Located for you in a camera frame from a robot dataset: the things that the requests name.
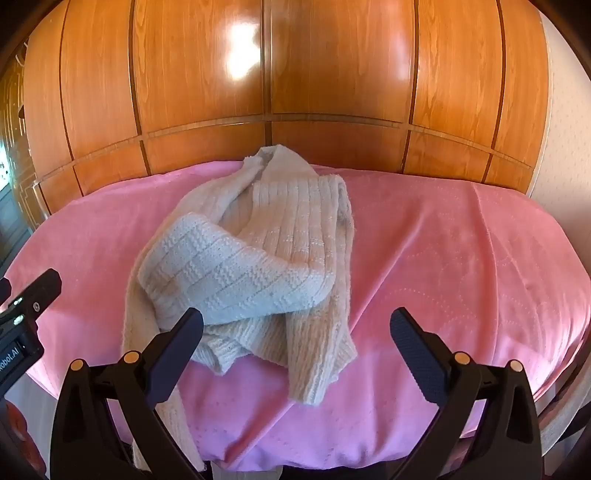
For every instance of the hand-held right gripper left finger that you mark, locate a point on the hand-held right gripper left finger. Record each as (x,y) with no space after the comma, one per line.
(179,345)

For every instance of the dark wooden furniture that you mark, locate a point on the dark wooden furniture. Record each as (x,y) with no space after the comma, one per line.
(13,152)

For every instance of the cream knit sweater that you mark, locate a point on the cream knit sweater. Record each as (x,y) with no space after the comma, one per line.
(277,230)

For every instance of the pink blanket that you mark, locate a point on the pink blanket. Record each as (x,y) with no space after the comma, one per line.
(438,258)

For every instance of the glossy wooden wardrobe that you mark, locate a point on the glossy wooden wardrobe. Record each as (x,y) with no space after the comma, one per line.
(323,60)

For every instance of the white bed sheet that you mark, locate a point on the white bed sheet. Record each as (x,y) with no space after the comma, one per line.
(37,397)

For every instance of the red cloth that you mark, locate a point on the red cloth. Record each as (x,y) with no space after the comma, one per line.
(21,443)

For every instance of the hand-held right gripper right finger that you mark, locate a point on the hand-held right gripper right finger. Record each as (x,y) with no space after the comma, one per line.
(414,350)

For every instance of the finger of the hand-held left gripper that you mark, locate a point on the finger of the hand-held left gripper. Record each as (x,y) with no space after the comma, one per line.
(4,289)
(38,290)

